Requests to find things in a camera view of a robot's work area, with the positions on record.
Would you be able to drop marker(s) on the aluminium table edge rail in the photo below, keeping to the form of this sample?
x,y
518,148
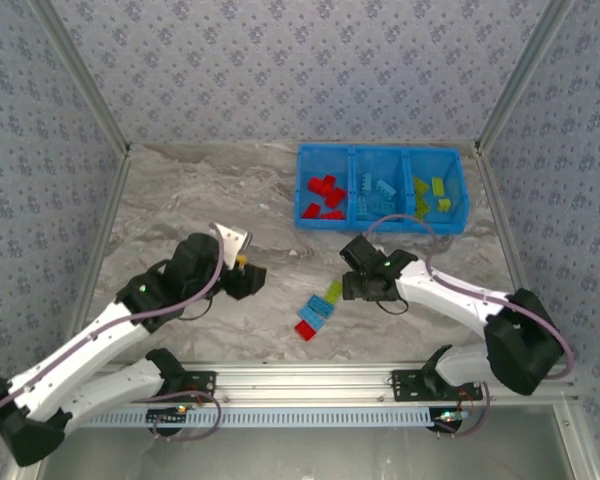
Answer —
x,y
205,143

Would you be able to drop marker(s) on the aluminium corner post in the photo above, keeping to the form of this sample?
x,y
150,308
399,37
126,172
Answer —
x,y
86,77
521,75

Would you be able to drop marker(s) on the aluminium side rail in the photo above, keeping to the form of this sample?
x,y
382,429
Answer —
x,y
509,250
98,250

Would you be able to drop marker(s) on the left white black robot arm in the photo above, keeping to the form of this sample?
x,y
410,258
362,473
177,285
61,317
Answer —
x,y
80,350

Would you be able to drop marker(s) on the green lego brick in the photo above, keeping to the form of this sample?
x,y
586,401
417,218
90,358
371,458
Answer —
x,y
444,204
437,186
333,292
420,187
423,214
422,204

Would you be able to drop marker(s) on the aluminium lower frame post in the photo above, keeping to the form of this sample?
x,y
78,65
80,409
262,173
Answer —
x,y
577,440

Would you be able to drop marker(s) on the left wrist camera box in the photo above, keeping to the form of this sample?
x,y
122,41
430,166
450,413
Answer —
x,y
232,240

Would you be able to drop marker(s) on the red lego brick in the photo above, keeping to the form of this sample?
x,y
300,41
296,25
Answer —
x,y
316,186
336,197
329,181
311,211
306,331
332,215

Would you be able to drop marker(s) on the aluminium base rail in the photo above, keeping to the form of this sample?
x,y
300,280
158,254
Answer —
x,y
300,385

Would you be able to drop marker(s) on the small controller board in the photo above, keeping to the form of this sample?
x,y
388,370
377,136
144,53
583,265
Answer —
x,y
167,414
447,416

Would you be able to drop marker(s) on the blue lego brick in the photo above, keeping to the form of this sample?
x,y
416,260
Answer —
x,y
362,207
311,317
383,206
367,181
321,305
385,190

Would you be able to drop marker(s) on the grey metal panel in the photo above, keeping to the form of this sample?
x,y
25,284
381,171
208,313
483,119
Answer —
x,y
330,455

